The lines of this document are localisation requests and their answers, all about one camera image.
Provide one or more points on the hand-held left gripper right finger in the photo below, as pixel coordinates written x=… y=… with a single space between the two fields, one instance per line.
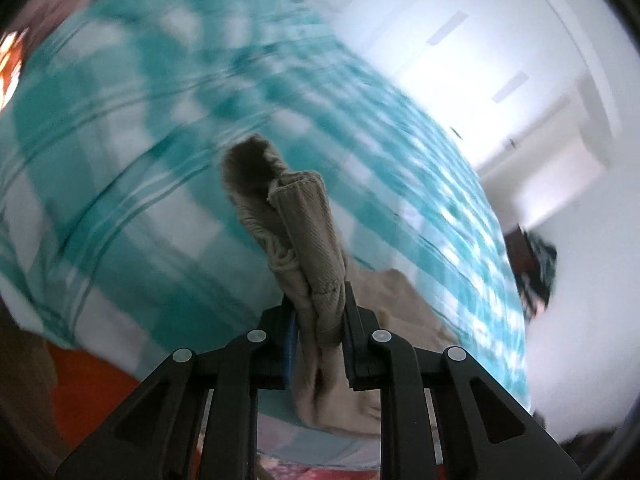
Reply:
x=357 y=360

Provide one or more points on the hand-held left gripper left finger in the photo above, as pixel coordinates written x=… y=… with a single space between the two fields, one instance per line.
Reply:
x=289 y=355

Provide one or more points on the beige pants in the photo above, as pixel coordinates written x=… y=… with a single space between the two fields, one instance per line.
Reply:
x=310 y=240

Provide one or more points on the dark clothes pile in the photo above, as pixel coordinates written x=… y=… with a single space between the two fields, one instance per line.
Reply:
x=535 y=270

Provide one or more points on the orange cloth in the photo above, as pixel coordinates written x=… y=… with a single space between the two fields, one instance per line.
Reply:
x=85 y=390

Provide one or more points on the teal checked blanket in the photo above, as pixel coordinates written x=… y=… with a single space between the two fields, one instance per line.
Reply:
x=150 y=160

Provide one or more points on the white wardrobe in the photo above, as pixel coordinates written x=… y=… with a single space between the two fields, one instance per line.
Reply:
x=475 y=60

